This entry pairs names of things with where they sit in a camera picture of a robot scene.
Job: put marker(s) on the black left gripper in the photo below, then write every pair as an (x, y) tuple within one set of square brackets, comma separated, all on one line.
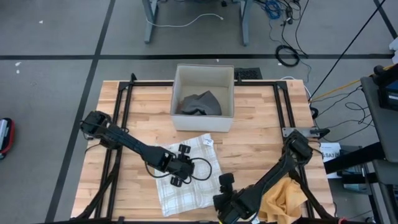
[(177, 166)]

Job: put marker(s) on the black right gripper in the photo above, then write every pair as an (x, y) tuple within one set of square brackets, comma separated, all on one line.
[(233, 207)]

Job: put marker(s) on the white checked towel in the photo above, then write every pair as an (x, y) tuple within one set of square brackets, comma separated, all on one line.
[(192, 193)]

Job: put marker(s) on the beige fabric box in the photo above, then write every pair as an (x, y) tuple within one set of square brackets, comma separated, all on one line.
[(202, 123)]

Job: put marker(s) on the grey towel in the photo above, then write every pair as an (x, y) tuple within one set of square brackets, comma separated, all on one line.
[(202, 104)]

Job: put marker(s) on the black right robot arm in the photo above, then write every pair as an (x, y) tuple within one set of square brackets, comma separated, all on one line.
[(280, 168)]

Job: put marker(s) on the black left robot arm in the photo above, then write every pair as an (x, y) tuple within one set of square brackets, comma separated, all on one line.
[(130, 144)]

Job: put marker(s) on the yellow towel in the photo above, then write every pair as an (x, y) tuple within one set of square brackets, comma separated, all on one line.
[(286, 202)]

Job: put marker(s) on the white paper sheet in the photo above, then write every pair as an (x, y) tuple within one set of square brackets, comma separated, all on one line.
[(330, 152)]

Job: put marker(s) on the black perforated floor panel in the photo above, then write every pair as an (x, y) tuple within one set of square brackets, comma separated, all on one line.
[(248, 74)]

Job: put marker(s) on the black side table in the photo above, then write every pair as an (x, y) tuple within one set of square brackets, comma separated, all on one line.
[(379, 124)]

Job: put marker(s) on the red and black device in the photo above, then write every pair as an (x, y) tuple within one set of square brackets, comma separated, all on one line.
[(7, 137)]

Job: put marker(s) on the thin black pole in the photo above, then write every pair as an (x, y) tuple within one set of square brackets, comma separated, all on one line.
[(342, 56)]

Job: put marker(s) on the black equipment box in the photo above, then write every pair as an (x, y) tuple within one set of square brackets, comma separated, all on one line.
[(388, 96)]

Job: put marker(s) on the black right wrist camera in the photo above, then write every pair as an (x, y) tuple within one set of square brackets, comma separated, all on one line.
[(227, 180)]

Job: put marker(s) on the black aluminium table frame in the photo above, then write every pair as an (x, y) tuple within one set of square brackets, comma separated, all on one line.
[(149, 83)]

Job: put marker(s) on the grey metal base plate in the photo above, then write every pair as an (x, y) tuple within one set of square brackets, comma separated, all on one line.
[(298, 131)]

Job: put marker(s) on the grey desk leg frame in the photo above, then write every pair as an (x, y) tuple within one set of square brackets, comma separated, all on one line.
[(150, 21)]

